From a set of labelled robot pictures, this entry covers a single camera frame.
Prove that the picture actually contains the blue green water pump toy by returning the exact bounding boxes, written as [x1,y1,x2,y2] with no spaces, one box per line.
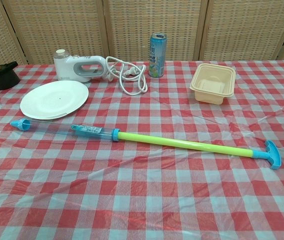
[9,119,282,171]

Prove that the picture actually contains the red white checkered tablecloth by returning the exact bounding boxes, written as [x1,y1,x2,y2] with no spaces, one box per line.
[0,59,284,240]

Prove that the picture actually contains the blue drink can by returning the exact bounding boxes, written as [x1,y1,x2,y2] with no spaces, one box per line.
[148,31,167,78]

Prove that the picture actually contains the beige plastic food container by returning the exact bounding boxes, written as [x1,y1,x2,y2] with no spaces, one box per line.
[189,62,237,105]

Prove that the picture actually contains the white round plate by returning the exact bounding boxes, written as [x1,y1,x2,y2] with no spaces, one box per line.
[19,79,89,120]

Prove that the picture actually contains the white handheld garment steamer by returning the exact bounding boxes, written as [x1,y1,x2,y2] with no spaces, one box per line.
[53,49,107,84]

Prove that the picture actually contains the woven bamboo folding screen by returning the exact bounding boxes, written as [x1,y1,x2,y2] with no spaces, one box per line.
[0,0,284,66]

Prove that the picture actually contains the black teapot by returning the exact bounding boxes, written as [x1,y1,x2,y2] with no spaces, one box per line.
[0,61,20,91]

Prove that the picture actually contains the white power cord with plug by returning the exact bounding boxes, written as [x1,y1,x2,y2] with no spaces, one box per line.
[105,56,149,96]

